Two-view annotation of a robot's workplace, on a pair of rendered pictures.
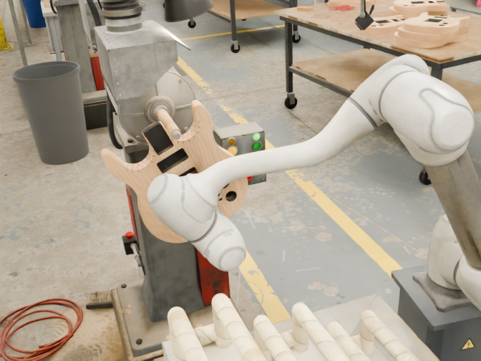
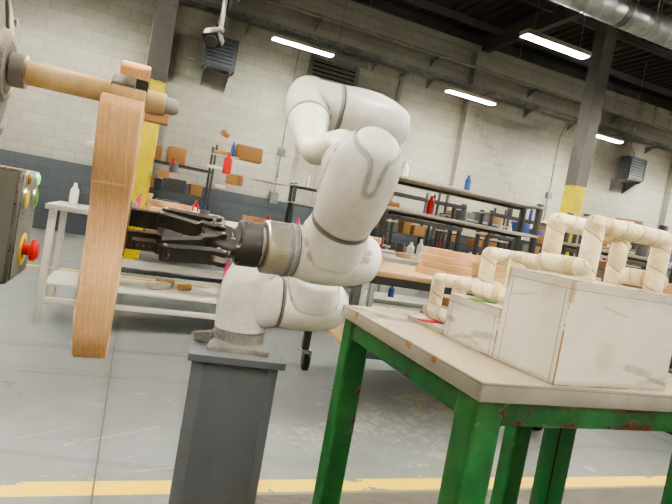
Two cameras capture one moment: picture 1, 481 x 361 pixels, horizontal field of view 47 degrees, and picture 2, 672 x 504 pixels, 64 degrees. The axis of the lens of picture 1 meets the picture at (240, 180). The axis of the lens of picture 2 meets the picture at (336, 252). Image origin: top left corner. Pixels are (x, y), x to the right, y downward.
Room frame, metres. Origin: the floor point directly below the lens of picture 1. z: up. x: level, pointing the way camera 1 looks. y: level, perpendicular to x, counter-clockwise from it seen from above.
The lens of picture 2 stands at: (1.21, 0.98, 1.12)
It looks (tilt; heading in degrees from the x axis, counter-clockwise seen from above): 3 degrees down; 267
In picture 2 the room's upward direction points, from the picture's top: 10 degrees clockwise
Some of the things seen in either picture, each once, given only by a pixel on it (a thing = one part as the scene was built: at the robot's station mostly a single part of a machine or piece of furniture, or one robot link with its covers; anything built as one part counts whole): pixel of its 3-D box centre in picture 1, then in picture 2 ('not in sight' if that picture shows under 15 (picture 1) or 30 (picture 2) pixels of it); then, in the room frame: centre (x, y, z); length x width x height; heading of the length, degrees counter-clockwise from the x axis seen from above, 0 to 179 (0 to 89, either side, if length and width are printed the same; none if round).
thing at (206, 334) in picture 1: (200, 337); (562, 264); (0.78, 0.09, 1.12); 0.11 x 0.03 x 0.03; 112
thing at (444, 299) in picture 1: (448, 278); (231, 336); (1.39, -0.64, 0.73); 0.22 x 0.18 x 0.06; 10
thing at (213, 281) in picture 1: (206, 253); not in sight; (1.95, 0.16, 0.49); 0.25 x 0.12 x 0.37; 18
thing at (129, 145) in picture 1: (149, 124); not in sight; (1.90, 0.32, 1.11); 0.36 x 0.24 x 0.04; 18
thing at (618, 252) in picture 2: not in sight; (617, 259); (0.63, -0.01, 1.15); 0.03 x 0.03 x 0.09
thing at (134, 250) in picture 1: (134, 255); not in sight; (2.02, 0.49, 0.46); 0.25 x 0.07 x 0.08; 18
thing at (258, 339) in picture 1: (263, 342); (513, 283); (0.81, -0.02, 1.07); 0.03 x 0.03 x 0.09
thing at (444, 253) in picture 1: (459, 246); (249, 293); (1.36, -0.64, 0.87); 0.18 x 0.16 x 0.22; 13
